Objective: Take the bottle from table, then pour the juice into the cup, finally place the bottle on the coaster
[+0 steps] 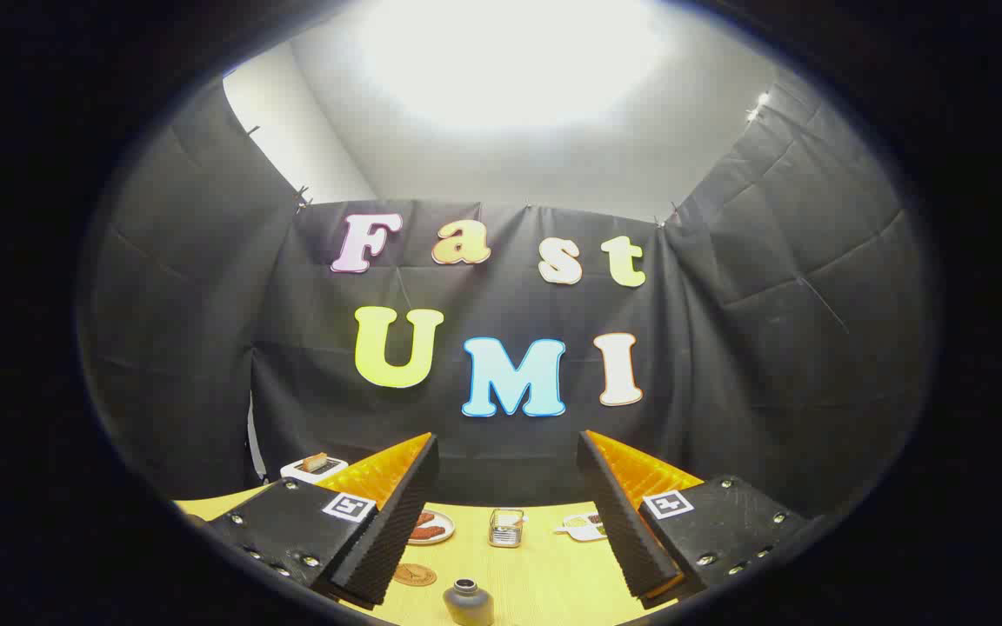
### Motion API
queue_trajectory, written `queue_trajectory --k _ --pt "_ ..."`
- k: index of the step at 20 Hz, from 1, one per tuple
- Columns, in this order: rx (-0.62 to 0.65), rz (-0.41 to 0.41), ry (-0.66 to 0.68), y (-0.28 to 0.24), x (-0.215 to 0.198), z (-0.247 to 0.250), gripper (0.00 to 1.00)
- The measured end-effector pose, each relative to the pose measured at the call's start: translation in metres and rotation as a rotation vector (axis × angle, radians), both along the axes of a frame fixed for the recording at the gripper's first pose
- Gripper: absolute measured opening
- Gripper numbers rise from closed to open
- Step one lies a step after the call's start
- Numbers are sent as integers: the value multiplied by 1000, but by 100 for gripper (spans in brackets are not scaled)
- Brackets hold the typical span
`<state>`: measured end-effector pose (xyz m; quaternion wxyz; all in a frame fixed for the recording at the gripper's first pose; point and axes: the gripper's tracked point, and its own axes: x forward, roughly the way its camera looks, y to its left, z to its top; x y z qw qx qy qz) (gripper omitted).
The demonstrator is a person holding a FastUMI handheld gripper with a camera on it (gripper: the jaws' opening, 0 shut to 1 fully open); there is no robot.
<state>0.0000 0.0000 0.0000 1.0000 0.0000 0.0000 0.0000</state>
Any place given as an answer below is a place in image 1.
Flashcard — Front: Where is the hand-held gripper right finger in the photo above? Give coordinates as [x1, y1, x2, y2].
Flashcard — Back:
[577, 430, 815, 609]

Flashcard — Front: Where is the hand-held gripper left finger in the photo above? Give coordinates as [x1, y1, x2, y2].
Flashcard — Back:
[202, 432, 441, 609]

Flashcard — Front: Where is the silver bottle green label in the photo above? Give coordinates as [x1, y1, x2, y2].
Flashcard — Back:
[443, 578, 495, 626]

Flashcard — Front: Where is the white round plate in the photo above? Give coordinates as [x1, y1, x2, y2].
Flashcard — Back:
[408, 510, 456, 546]

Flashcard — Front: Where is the white divided dish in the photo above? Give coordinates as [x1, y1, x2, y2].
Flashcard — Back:
[553, 513, 608, 543]

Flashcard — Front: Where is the wooden table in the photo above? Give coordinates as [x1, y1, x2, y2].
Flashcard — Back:
[172, 484, 685, 626]

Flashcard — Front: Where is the white toaster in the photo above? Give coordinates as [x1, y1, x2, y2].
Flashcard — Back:
[281, 452, 349, 484]

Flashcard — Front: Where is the black backdrop cloth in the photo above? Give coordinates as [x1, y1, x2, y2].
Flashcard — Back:
[75, 74, 937, 523]

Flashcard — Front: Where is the metal wire basket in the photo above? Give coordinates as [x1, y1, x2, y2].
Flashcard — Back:
[489, 509, 525, 549]

